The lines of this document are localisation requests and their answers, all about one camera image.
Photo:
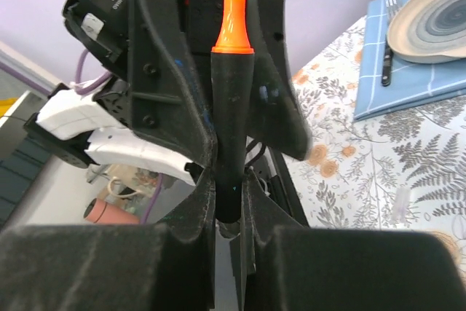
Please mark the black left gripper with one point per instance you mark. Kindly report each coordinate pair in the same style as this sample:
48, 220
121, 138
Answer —
167, 103

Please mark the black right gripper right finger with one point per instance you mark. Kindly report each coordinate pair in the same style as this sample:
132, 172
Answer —
287, 266

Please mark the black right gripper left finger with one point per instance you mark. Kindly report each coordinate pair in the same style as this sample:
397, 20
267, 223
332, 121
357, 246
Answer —
169, 265

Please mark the black orange marker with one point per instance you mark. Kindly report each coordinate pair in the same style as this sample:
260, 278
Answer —
232, 65

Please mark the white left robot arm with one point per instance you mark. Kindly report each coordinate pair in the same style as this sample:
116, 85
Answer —
89, 125

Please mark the floral tablecloth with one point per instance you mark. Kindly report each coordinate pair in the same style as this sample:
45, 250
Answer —
400, 170

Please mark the blue checked cloth napkin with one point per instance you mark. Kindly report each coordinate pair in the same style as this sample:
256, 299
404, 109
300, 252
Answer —
411, 84

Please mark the beige blue ringed plate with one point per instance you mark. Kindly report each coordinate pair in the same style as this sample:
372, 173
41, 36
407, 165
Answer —
429, 31

